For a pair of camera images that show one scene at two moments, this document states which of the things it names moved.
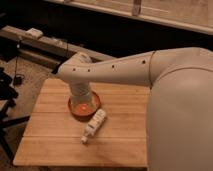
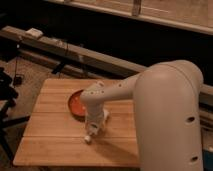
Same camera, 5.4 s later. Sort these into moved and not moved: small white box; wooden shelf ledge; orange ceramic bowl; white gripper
Moved: white gripper
Not moved: orange ceramic bowl; wooden shelf ledge; small white box
